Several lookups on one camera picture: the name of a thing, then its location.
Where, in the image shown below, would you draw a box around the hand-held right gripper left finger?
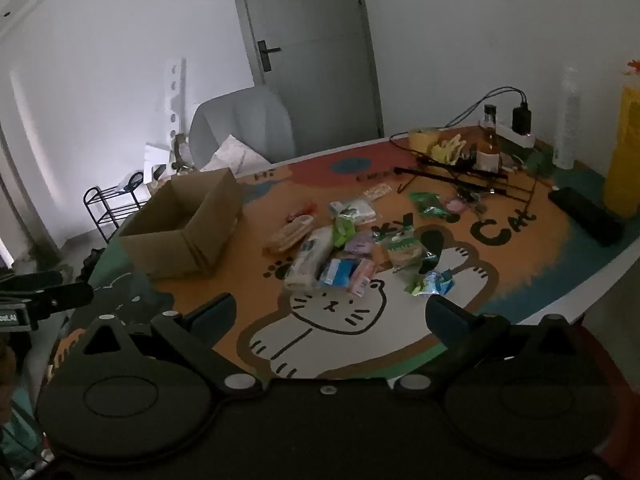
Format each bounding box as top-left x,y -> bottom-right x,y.
75,293 -> 265,402

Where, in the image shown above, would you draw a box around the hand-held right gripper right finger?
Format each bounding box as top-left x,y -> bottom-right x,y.
392,294 -> 589,402

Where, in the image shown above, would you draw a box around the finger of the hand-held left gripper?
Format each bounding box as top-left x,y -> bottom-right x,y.
22,281 -> 95,320
0,270 -> 64,295

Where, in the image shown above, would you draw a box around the green white bun packet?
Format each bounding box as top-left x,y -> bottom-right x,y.
384,236 -> 439,274

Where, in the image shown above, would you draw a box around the brown cardboard box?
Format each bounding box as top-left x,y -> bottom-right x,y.
117,167 -> 245,281

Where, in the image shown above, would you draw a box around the cartoon cat table mat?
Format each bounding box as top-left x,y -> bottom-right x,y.
47,125 -> 640,381

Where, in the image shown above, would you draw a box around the green blue snack packet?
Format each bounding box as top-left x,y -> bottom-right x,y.
404,269 -> 457,299

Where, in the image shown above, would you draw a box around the pink snack packet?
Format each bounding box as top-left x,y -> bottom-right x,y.
349,259 -> 377,294

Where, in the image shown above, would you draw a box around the purple snack packet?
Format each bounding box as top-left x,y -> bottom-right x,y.
354,232 -> 382,257

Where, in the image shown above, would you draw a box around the beige striped snack packet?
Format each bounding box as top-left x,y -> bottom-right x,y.
264,214 -> 314,254

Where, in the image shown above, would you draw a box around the tall white snack packet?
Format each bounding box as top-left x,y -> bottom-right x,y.
284,226 -> 334,291

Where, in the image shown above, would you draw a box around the blue white snack packet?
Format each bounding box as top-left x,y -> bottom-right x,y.
319,257 -> 357,289

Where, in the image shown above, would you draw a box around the bright green snack packet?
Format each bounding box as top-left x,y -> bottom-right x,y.
332,214 -> 357,249

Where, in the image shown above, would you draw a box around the white clear snack packet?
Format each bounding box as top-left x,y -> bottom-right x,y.
344,198 -> 382,226

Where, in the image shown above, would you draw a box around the speckled white paper sheet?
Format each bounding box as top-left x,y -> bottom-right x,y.
199,134 -> 272,177

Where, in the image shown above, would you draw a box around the brown curved stand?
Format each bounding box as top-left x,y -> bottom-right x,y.
172,134 -> 195,172

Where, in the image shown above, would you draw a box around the yellow rubber gloves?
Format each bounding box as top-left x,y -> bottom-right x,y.
429,134 -> 467,164

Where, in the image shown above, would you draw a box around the brown glass bottle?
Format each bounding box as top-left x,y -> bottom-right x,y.
475,104 -> 503,171

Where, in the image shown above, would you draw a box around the black long case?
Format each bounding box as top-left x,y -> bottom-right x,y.
548,186 -> 625,247

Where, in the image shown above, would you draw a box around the yellow tape roll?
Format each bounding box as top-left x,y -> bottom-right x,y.
408,129 -> 441,152

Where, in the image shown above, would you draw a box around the green leafy sprig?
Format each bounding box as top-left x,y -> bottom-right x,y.
524,149 -> 557,177

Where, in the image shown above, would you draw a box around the white power strip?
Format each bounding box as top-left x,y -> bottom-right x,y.
479,124 -> 536,149

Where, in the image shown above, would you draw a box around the grey armchair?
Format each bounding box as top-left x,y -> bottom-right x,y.
188,85 -> 296,171

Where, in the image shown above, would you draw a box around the black charger adapter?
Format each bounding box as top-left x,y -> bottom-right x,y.
511,102 -> 534,135

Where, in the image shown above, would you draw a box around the white perforated board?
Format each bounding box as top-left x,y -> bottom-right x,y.
162,57 -> 189,142

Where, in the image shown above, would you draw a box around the clear plastic bottle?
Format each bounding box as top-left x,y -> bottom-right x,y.
552,65 -> 584,169

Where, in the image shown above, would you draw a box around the yellow plastic container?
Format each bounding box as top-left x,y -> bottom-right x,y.
602,84 -> 640,217

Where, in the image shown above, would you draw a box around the grey door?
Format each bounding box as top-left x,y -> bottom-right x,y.
229,0 -> 387,142

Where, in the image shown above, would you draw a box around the black wire shoe rack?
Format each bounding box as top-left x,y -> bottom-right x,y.
82,184 -> 152,246

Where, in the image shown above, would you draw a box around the black wire stand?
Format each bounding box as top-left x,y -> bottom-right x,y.
394,159 -> 538,221

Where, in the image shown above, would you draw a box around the black cable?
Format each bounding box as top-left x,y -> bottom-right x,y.
389,86 -> 531,161

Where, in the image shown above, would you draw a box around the black door handle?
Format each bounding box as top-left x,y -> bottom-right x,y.
256,40 -> 282,72

